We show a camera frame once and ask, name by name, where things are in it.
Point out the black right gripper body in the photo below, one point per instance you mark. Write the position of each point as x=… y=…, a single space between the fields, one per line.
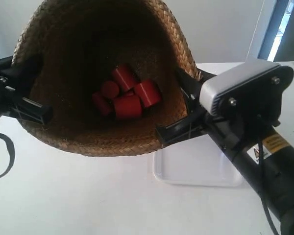
x=226 y=132

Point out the red cylinder upper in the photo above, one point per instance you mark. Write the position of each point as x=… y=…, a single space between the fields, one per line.
x=125 y=77

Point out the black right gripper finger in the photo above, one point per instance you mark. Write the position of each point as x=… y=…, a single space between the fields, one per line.
x=182 y=130
x=189 y=85

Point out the red cylinder left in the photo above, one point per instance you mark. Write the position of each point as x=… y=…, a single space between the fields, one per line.
x=101 y=104

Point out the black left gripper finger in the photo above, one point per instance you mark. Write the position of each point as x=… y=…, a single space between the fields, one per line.
x=30 y=110
x=30 y=67

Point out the red cylinder right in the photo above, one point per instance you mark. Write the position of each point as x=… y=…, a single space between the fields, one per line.
x=148 y=92

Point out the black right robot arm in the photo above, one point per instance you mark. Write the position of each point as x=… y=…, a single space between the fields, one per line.
x=243 y=128

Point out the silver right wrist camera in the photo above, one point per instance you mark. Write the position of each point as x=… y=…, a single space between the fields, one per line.
x=251 y=91

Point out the brown woven basket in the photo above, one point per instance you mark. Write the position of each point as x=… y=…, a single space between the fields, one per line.
x=81 y=42

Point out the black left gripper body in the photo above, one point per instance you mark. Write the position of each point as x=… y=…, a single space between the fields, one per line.
x=9 y=81

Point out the red cylinder front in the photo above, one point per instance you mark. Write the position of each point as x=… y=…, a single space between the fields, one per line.
x=127 y=107

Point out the white rectangular plastic tray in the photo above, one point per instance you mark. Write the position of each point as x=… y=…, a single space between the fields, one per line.
x=195 y=162

